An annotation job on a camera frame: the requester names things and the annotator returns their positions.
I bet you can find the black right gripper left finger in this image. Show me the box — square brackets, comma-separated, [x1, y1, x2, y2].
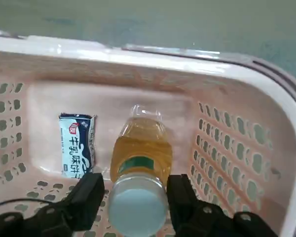
[0, 172, 105, 237]

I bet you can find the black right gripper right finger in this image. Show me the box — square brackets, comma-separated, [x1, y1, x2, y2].
[167, 174, 279, 237]

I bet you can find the blue white biscuit packet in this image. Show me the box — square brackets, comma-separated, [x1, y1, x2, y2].
[58, 113, 97, 179]

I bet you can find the pink plastic basket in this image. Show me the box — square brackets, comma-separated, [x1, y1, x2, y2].
[0, 29, 296, 237]

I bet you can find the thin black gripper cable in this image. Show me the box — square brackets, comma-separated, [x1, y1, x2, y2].
[0, 198, 57, 209]

